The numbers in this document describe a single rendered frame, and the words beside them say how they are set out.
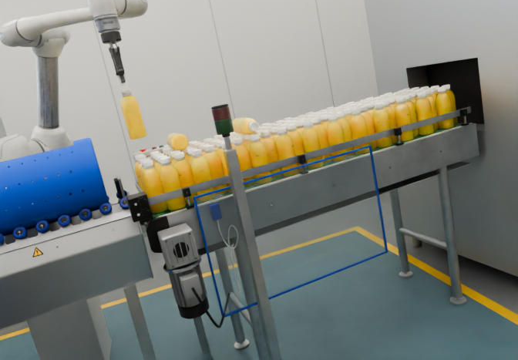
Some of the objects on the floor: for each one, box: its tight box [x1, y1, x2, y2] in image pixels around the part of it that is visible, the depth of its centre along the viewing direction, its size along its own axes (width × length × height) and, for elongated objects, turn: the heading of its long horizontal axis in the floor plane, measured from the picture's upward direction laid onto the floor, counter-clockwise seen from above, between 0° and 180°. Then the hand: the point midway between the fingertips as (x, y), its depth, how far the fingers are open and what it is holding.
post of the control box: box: [193, 316, 210, 353], centre depth 220 cm, size 4×4×100 cm
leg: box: [123, 283, 156, 360], centre depth 181 cm, size 6×6×63 cm
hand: (122, 83), depth 174 cm, fingers closed on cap, 4 cm apart
